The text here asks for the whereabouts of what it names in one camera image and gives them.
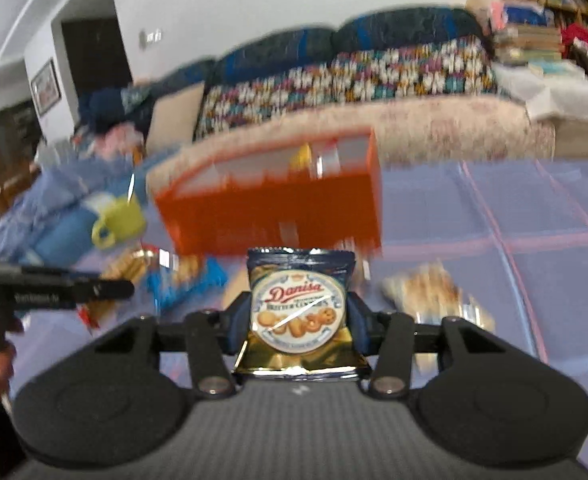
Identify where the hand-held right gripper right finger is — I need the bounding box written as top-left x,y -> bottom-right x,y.
347,292 -> 506,401

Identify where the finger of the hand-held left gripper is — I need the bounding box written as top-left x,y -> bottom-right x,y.
75,280 -> 136,307

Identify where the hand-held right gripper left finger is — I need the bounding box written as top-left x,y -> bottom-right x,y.
94,292 -> 253,399

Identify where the blue gold cookie packet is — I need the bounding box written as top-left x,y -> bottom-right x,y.
232,247 -> 372,378

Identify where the orange plastic basket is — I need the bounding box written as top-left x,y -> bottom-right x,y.
153,127 -> 383,257

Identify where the orange chips snack packet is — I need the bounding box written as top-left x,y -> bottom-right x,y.
101,246 -> 155,285

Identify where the blue white snack packet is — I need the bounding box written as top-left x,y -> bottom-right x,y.
146,257 -> 227,311

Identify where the green mug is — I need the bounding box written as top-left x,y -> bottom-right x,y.
91,195 -> 147,250

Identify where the beige cookie snack packet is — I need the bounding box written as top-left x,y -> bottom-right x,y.
381,262 -> 495,333

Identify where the blue checked quilt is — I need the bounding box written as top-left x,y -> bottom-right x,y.
0,150 -> 149,271

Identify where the blue checked tablecloth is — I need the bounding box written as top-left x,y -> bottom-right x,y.
4,160 -> 588,480

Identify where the yellow snack packet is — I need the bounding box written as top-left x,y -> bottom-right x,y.
291,144 -> 315,171

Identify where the dark blue garment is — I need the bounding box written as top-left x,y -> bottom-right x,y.
78,85 -> 152,133

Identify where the beige pillow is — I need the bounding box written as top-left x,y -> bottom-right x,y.
146,81 -> 207,155

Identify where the pink floral sofa cover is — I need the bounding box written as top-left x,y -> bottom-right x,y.
146,95 -> 557,192

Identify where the daisy print cushion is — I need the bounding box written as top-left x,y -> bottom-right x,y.
331,35 -> 500,107
194,67 -> 335,138

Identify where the white cloth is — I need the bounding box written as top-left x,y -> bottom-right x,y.
491,60 -> 588,122

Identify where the blue patterned sofa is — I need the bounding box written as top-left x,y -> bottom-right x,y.
76,5 -> 557,191

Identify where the stack of books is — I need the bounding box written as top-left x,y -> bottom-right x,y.
491,22 -> 565,66

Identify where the small framed wall picture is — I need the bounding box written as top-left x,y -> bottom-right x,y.
30,58 -> 62,116

